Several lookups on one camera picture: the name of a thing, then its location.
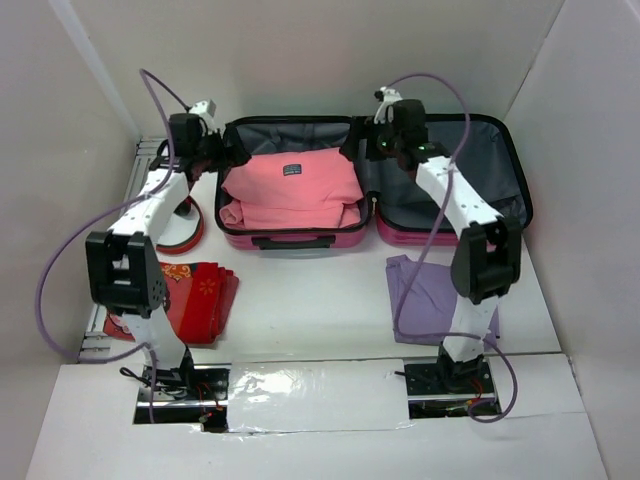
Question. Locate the red black headphones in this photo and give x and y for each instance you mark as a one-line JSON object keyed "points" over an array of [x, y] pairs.
{"points": [[184, 230]]}

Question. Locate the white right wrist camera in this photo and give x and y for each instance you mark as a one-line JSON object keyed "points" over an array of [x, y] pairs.
{"points": [[386, 97]]}

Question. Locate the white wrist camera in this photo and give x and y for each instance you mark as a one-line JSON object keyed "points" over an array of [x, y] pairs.
{"points": [[205, 109], [386, 97]]}

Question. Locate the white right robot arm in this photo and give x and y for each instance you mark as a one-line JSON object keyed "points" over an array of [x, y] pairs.
{"points": [[487, 258]]}

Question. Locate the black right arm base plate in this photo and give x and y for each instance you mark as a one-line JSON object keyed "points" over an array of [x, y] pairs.
{"points": [[429, 396]]}

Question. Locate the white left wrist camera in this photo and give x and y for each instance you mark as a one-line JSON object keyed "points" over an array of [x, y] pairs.
{"points": [[205, 109]]}

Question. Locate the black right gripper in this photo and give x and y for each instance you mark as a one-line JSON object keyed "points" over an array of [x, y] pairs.
{"points": [[364, 138]]}

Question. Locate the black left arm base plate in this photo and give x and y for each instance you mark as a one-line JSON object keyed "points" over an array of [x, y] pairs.
{"points": [[203, 402]]}

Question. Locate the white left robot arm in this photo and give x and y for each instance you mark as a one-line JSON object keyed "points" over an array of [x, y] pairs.
{"points": [[180, 374]]}

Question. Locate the red patterned folded blanket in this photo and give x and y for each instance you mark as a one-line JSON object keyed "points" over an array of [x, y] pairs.
{"points": [[199, 300]]}

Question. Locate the purple shirt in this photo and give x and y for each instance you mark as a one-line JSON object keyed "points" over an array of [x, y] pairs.
{"points": [[430, 303]]}

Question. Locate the pink hoodie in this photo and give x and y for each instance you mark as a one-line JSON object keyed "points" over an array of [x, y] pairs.
{"points": [[293, 190]]}

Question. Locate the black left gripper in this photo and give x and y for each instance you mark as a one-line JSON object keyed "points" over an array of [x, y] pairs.
{"points": [[235, 154]]}

